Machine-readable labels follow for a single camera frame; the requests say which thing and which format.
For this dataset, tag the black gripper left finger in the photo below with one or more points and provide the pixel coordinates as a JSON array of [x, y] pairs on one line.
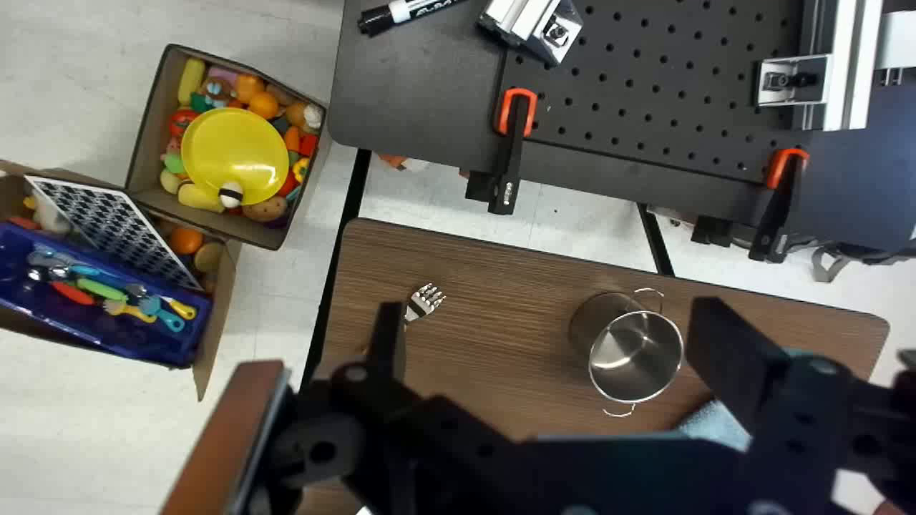
[[388, 342]]

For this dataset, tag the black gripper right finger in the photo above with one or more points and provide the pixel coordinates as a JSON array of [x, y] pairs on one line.
[[731, 355]]

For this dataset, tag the light blue towel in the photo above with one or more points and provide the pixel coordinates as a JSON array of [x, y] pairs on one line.
[[713, 421]]

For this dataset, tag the small steel pot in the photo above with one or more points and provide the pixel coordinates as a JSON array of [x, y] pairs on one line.
[[628, 347]]

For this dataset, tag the orange black clamp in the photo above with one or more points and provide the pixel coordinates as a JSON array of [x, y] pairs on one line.
[[514, 125], [781, 178]]

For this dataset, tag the brown wooden table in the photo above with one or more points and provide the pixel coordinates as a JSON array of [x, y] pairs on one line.
[[494, 414]]

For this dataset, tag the yellow plastic lid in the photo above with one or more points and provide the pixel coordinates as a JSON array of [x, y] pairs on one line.
[[234, 155]]

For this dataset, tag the cardboard box of toys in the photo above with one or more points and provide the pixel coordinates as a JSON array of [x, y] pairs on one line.
[[193, 82]]

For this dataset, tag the black perforated board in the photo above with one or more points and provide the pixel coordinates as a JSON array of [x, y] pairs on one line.
[[674, 83]]

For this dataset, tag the cardboard box with blue tray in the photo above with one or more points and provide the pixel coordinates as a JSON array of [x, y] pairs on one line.
[[83, 267]]

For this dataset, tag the black marker pen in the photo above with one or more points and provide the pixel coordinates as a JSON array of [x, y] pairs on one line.
[[399, 13]]

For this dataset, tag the orange handled fork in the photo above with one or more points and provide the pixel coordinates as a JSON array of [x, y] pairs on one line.
[[425, 302]]

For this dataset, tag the aluminium extrusion rail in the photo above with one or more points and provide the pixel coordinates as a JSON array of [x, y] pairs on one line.
[[843, 49]]

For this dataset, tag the aluminium bracket with tag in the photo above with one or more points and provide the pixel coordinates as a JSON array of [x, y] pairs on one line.
[[548, 30]]

